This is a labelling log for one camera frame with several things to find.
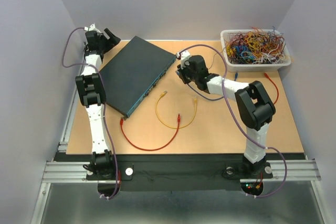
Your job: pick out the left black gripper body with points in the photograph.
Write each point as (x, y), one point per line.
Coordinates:
(102, 39)

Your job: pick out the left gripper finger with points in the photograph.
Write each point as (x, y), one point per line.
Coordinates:
(113, 40)
(106, 48)

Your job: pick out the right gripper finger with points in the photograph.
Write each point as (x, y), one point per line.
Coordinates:
(180, 70)
(186, 79)

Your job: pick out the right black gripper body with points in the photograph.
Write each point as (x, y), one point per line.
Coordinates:
(192, 75)

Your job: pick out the dark blue network switch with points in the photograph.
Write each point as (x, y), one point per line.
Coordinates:
(133, 72)

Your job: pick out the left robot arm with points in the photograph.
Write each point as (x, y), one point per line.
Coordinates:
(93, 98)

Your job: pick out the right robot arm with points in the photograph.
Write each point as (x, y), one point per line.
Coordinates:
(254, 105)

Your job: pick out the white plastic basket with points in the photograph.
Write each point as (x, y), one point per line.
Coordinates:
(254, 50)

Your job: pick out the black base mat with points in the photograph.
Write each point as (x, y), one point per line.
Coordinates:
(175, 172)

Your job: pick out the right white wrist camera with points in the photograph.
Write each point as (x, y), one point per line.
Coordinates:
(183, 57)

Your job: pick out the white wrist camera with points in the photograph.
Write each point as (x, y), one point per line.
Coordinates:
(183, 57)
(92, 27)

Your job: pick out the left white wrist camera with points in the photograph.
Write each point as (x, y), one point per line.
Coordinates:
(92, 27)

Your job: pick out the aluminium left side rail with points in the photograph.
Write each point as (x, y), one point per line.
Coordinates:
(75, 137)

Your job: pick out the aluminium rail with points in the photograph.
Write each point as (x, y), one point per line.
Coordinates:
(297, 170)
(75, 137)

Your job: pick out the aluminium front rail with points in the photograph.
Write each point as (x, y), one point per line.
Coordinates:
(297, 170)

